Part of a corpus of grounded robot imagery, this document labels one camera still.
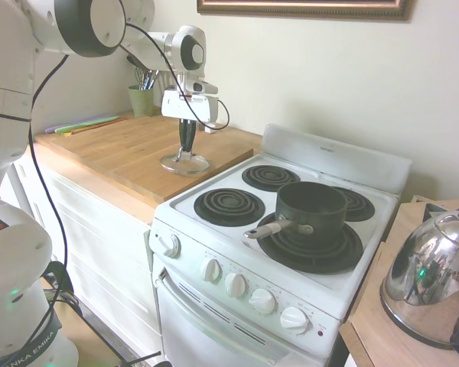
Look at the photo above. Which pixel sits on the black box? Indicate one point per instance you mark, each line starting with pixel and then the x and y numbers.
pixel 436 210

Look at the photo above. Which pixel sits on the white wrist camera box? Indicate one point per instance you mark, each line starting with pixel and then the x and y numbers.
pixel 204 87

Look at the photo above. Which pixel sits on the white electric stove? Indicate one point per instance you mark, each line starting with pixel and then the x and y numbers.
pixel 214 336

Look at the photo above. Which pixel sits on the large wooden cutting board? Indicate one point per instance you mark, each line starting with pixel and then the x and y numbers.
pixel 111 153

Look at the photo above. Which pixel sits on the white stove knob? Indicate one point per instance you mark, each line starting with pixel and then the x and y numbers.
pixel 293 320
pixel 171 245
pixel 262 301
pixel 235 284
pixel 211 270

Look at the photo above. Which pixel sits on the purple flat utensil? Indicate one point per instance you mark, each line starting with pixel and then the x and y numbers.
pixel 55 129

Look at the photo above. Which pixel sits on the light wooden side table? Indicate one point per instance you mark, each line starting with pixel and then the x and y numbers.
pixel 371 332

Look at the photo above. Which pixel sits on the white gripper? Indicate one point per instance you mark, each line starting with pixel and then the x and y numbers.
pixel 191 109

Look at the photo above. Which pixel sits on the orange flat utensil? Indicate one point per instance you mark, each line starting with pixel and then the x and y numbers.
pixel 99 125

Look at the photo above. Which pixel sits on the small black coil burner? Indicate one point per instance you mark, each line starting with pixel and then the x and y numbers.
pixel 359 206
pixel 269 177

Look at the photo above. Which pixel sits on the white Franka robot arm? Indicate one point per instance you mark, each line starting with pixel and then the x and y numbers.
pixel 15 229

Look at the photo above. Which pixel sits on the gold picture frame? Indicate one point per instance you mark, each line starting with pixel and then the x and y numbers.
pixel 302 7

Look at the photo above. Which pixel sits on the chrome kettle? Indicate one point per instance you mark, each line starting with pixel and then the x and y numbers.
pixel 432 283

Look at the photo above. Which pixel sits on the glass pot lid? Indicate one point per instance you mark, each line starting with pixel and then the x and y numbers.
pixel 184 164

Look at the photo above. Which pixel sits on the white cabinet with wooden counter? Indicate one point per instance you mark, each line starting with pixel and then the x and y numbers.
pixel 99 248

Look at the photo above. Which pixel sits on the green utensil cup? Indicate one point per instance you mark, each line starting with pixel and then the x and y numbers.
pixel 141 101

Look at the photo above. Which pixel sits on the metal whisk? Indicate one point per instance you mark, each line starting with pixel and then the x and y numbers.
pixel 139 76

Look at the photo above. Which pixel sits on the large black coil burner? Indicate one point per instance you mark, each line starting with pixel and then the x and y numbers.
pixel 329 256

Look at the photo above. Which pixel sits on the colourful flat utensils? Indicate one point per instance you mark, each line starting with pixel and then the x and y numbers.
pixel 88 123

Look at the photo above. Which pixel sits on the medium black coil burner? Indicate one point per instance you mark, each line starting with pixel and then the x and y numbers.
pixel 229 206

